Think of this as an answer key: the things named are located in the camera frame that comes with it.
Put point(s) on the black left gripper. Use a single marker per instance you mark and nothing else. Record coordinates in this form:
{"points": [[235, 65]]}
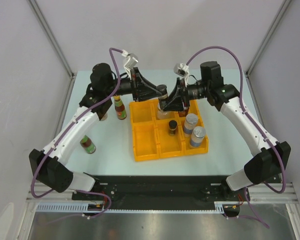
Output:
{"points": [[146, 90]]}

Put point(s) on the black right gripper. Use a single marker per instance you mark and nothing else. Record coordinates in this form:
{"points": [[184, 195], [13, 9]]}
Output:
{"points": [[175, 103]]}

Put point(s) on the small black-lid spice jar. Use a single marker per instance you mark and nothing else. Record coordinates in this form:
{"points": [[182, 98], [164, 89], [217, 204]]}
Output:
{"points": [[162, 89]]}

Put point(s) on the clear flask-shaped glass jar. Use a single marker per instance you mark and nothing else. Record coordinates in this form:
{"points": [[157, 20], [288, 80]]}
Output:
{"points": [[162, 115]]}

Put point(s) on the blue-label pearl jar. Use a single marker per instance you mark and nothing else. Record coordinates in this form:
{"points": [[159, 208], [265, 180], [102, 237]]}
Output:
{"points": [[191, 121], [197, 137]]}

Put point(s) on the dark spice shaker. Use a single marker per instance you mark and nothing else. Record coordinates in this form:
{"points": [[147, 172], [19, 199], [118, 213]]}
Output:
{"points": [[172, 127]]}

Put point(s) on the tall red sauce bottle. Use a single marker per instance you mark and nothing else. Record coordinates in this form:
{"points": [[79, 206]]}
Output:
{"points": [[119, 108]]}

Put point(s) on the black-cap spice bottle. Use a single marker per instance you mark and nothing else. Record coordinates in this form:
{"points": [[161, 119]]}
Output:
{"points": [[104, 117]]}

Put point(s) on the green-label sauce bottle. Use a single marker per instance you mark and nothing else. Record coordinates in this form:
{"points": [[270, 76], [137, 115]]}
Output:
{"points": [[88, 145]]}

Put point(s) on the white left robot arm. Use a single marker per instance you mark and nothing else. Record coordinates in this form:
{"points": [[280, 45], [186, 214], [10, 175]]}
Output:
{"points": [[49, 164]]}

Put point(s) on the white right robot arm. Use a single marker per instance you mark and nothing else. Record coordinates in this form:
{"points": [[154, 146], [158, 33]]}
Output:
{"points": [[269, 156]]}

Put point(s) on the yellow six-compartment tray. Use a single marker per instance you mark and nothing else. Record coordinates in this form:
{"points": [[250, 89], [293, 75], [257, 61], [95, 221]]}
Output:
{"points": [[154, 138]]}

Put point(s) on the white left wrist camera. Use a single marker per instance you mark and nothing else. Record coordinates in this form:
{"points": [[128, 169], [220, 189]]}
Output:
{"points": [[130, 61]]}

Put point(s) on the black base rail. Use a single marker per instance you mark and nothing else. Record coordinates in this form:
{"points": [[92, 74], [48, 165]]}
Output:
{"points": [[161, 191]]}

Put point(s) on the white slotted cable duct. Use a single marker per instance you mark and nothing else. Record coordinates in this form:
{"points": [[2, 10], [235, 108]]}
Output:
{"points": [[93, 208]]}

